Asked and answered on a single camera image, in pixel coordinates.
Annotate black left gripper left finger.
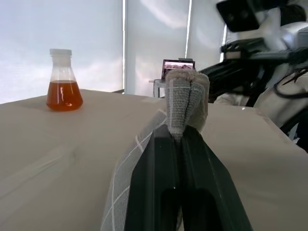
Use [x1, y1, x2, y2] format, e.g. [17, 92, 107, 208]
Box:
[123, 124, 182, 231]

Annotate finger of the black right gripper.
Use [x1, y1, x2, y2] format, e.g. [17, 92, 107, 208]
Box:
[199, 59, 265, 83]
[208, 76, 259, 107]

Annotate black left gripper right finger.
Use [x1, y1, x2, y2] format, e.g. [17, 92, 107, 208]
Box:
[180, 125, 254, 231]

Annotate grey plaid pouch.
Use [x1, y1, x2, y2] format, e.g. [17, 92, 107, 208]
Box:
[100, 69, 210, 231]

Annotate silver robot body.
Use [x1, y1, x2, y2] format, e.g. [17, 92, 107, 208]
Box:
[252, 69, 308, 154]

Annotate open laptop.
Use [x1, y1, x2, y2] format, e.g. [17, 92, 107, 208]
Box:
[161, 59, 196, 80]

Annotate grey desk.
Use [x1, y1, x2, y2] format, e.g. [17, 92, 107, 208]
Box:
[148, 78, 167, 98]

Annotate beige tablecloth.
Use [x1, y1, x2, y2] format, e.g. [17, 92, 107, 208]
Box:
[0, 88, 308, 231]

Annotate flask with orange liquid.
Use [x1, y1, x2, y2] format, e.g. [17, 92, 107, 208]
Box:
[46, 49, 84, 112]

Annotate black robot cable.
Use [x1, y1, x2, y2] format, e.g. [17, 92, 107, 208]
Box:
[274, 68, 308, 95]

